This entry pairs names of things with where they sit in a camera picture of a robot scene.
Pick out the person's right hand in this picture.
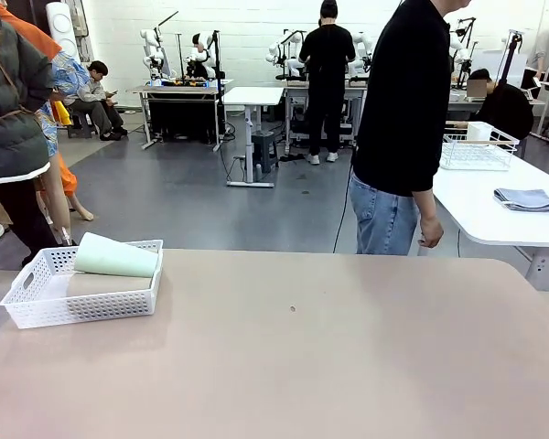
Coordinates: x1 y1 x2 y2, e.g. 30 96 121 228
418 214 445 251

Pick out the blue-grey cloth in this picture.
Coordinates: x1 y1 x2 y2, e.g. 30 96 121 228
492 187 549 214

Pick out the mint green paper cup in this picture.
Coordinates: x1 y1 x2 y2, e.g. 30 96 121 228
72 231 161 279

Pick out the beige paper cup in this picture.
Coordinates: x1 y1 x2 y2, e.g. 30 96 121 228
66 272 156 319

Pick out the white perforated plastic basket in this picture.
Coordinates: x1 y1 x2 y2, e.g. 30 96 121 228
0 239 165 330

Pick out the person's right forearm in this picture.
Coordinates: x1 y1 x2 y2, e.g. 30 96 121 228
411 187 438 220

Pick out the white side table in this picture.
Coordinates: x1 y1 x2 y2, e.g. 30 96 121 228
432 136 549 294

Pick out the white cup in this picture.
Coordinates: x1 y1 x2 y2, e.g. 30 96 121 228
467 121 494 143

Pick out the person in black sweater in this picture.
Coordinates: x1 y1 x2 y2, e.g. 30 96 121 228
347 0 472 256

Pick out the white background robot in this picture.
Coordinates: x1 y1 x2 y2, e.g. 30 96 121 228
447 16 479 91
350 30 372 77
139 27 175 86
185 30 225 81
264 28 308 81

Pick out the grey step stool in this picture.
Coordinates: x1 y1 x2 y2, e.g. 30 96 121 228
250 130 278 174

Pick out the grey work desk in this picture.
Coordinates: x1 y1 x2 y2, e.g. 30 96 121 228
127 80 234 153
283 80 367 155

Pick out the standing person in black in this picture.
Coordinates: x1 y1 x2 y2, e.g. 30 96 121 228
297 0 357 166

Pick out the black stand with white top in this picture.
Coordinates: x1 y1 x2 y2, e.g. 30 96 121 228
496 29 527 86

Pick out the person in grey top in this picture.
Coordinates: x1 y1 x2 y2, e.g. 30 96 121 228
525 16 549 91

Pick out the seated person in grey jacket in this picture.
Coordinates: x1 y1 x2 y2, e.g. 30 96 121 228
66 60 129 142

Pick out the yellow fabric item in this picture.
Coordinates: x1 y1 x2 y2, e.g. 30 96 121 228
54 100 72 127

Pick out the mannequin in orange blue clothes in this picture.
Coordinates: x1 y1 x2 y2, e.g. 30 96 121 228
0 0 95 248

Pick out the white standing air conditioner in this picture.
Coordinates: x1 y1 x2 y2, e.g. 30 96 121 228
45 2 81 63

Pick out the figure in green puffer jacket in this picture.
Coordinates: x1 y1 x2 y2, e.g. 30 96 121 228
0 0 60 269

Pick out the white wire dish rack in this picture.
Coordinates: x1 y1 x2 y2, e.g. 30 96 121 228
438 122 521 172

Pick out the black floor cable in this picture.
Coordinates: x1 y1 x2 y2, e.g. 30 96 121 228
332 162 356 253

